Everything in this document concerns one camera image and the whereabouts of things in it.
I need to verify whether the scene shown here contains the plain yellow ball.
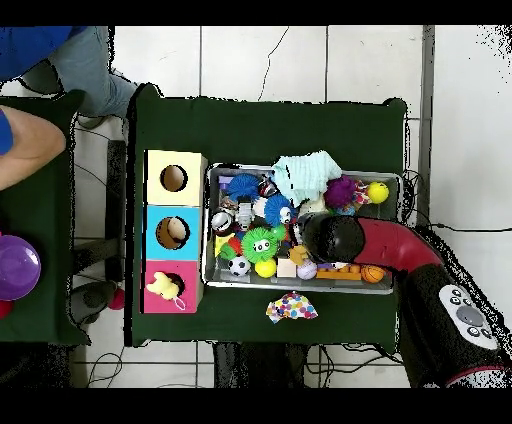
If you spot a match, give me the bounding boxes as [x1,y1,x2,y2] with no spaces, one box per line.
[254,257,278,279]

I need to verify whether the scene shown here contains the person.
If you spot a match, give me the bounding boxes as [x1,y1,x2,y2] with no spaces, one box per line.
[0,25,139,130]

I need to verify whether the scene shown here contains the mint green knitted cloth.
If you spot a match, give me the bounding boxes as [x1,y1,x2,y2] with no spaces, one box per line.
[271,150,343,207]

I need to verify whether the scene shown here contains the blue spiky ball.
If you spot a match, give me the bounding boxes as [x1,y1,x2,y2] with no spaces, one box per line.
[226,172,262,204]

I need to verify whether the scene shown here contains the dark green table cloth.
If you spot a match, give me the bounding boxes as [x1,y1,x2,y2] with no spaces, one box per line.
[124,82,409,348]

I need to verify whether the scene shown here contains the small red ball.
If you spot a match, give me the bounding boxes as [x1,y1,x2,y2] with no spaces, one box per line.
[106,287,126,312]

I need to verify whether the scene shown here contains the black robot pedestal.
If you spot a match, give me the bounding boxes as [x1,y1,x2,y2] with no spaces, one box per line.
[213,342,309,388]

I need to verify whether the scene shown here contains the yellow smiley face ball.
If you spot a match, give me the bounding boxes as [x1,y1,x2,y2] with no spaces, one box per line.
[366,181,390,204]

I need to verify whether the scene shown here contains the shallow wire mesh bin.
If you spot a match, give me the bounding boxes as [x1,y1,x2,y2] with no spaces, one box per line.
[201,162,403,296]

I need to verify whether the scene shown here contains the blue spiky toy with eyes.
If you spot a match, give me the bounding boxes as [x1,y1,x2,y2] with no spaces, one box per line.
[263,193,297,226]

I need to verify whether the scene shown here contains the black floor cable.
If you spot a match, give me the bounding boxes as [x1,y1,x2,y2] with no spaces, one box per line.
[437,223,512,234]

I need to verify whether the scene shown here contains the white baseball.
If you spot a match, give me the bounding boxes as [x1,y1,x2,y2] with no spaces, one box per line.
[296,260,319,281]

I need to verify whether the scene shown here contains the small orange basketball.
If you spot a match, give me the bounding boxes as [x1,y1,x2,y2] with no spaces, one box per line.
[360,264,387,284]

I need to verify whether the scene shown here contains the green spiky toy with eyes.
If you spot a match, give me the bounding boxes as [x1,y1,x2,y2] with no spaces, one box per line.
[240,226,287,265]

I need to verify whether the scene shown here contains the purple spiky toy with eyes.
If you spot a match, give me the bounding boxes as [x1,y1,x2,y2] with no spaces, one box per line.
[323,174,358,209]

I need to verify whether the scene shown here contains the wooden box with three holes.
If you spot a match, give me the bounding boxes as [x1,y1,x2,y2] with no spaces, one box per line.
[142,149,209,314]

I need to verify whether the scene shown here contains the side table with green cloth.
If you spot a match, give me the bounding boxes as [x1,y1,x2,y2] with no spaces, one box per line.
[0,89,92,347]

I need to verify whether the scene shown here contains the colourful polka dot cloth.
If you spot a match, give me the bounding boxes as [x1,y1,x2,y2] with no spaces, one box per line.
[265,290,320,324]

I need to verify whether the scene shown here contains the yellow plush toy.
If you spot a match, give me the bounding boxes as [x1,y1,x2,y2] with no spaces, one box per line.
[145,270,188,312]

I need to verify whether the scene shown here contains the purple bowl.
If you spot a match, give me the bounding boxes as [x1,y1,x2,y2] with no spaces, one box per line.
[0,234,42,302]

